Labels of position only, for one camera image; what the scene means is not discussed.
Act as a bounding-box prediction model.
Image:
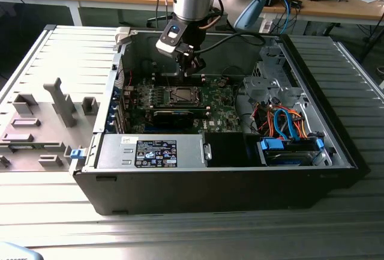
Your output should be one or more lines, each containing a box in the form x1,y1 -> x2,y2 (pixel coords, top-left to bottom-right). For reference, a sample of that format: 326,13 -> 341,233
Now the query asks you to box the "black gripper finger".
176,49 -> 193,77
192,56 -> 207,75

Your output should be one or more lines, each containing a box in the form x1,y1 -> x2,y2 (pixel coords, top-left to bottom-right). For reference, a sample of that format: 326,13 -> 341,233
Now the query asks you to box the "metal socket cover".
169,86 -> 201,105

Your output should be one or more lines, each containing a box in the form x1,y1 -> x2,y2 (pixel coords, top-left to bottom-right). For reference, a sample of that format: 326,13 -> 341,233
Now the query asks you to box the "silver CPU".
176,89 -> 193,101

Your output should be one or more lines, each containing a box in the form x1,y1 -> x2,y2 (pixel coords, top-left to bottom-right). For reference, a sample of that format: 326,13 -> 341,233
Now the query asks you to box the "green motherboard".
127,73 -> 242,135

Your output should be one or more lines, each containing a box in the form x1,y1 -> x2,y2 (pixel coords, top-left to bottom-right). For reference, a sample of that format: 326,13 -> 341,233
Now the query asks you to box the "black graphics card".
130,103 -> 211,130

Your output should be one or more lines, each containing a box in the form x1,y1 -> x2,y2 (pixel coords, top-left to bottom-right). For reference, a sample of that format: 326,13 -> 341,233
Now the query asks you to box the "grey metal drive cage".
242,45 -> 304,108

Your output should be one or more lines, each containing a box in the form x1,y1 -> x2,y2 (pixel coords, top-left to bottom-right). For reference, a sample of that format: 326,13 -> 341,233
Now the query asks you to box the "pale case release latch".
115,26 -> 133,46

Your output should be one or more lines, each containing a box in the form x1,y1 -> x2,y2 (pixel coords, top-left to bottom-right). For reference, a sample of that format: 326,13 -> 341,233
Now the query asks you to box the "grey power supply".
95,133 -> 207,169

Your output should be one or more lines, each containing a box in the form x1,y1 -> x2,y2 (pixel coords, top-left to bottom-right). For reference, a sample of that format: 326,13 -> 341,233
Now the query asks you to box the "black PC case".
73,27 -> 370,216

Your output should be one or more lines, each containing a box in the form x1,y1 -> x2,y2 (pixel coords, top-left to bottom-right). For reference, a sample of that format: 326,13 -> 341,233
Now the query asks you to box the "hard disk in blue carrier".
257,136 -> 327,167

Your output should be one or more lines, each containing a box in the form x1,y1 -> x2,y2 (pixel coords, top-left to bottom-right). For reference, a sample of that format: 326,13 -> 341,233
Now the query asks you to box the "blue plastic latch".
68,148 -> 86,161

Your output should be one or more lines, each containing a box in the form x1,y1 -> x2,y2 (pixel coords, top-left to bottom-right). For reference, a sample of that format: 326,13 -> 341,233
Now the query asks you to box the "grey parts rack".
0,76 -> 100,173

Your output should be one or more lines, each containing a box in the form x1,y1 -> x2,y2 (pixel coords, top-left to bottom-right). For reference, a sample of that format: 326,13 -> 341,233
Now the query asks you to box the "pale blue teach pendant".
0,241 -> 41,260

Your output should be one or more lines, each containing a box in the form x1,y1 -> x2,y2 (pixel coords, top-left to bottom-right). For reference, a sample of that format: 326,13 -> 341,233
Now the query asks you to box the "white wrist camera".
155,23 -> 186,56

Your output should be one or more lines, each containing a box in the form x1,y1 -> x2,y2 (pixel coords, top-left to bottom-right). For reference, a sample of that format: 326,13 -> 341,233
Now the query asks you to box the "black camera cable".
191,32 -> 266,54

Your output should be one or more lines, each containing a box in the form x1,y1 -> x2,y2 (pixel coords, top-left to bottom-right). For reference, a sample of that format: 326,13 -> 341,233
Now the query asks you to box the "blue hanging cable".
279,0 -> 295,32

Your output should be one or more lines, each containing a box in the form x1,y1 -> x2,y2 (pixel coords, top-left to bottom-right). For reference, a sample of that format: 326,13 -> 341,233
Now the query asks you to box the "blue data wire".
273,108 -> 298,141

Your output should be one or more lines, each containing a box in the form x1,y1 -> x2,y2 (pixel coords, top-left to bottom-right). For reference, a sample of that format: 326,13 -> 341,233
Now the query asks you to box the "orange wire bundle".
254,106 -> 310,139

